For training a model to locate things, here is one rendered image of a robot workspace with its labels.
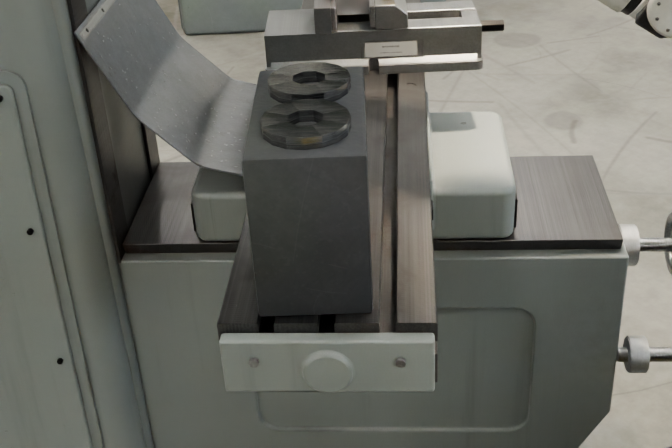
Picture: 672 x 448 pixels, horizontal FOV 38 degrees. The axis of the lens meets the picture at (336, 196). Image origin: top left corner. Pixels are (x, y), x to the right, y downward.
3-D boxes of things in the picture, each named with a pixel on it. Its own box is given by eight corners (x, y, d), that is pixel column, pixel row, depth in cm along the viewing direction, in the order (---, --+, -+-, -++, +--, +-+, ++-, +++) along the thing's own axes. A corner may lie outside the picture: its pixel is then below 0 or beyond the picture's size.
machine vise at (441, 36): (472, 36, 168) (474, -26, 162) (483, 69, 155) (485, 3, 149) (271, 45, 169) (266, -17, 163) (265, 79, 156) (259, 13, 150)
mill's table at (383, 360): (420, 2, 208) (420, -34, 204) (440, 396, 101) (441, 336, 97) (313, 5, 210) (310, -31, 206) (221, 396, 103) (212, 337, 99)
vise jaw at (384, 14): (403, 2, 163) (403, -21, 161) (408, 28, 153) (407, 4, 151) (368, 4, 163) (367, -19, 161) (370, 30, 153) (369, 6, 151)
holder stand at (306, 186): (369, 206, 120) (364, 54, 110) (374, 314, 101) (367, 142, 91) (272, 209, 120) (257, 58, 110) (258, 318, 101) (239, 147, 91)
